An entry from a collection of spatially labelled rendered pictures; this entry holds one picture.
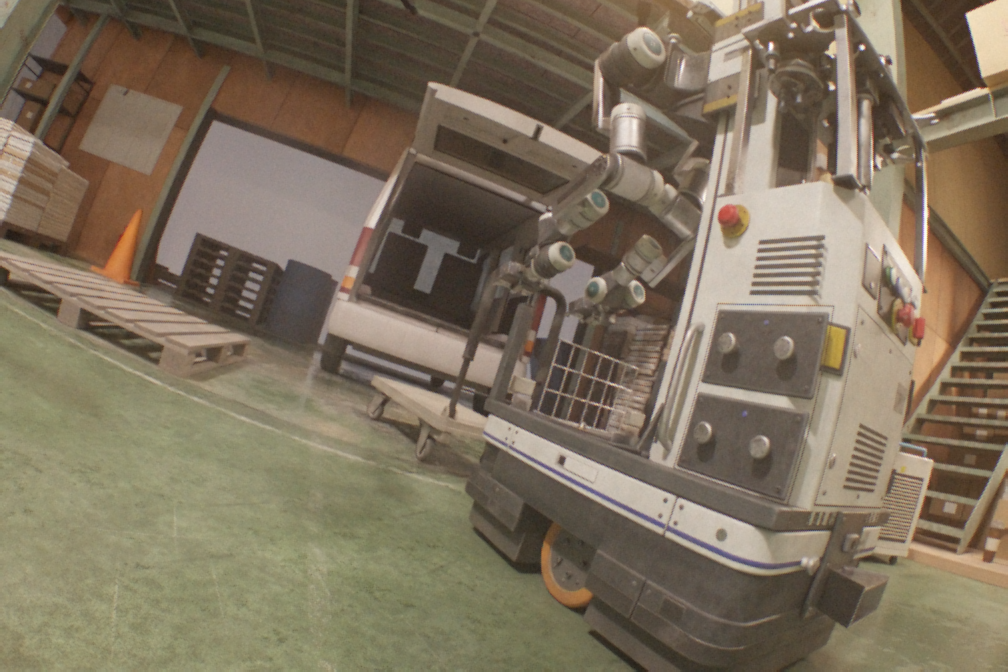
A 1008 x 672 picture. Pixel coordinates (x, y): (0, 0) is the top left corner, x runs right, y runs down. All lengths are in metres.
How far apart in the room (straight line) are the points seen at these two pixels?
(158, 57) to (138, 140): 1.13
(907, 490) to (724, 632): 2.01
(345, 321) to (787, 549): 3.05
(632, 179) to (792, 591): 0.94
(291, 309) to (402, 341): 2.69
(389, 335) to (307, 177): 4.59
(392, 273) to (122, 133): 3.79
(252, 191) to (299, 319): 2.54
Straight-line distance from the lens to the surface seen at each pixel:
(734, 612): 0.70
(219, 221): 7.67
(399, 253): 5.40
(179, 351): 1.90
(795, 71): 1.07
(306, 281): 5.85
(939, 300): 5.34
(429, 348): 3.38
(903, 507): 2.65
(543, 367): 1.85
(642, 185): 1.25
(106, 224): 6.35
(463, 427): 1.72
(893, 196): 3.90
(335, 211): 7.42
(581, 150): 2.83
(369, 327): 3.36
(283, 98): 6.12
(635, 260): 1.49
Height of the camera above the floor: 0.39
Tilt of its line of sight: 9 degrees up
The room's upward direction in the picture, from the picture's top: 18 degrees clockwise
